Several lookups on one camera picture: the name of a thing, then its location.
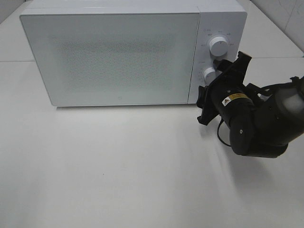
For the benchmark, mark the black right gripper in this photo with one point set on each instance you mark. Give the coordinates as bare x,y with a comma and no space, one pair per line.
226,97

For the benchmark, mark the white timer knob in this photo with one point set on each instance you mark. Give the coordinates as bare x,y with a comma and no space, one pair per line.
209,75

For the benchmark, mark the white microwave door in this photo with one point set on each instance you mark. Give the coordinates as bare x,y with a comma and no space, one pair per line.
121,59

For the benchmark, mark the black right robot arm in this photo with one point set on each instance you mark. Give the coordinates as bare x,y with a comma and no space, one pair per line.
262,121

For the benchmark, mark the upper white power knob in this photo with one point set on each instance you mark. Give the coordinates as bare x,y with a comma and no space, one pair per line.
218,46

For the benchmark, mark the white microwave oven body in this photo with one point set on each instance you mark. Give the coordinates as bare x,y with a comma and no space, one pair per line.
216,18

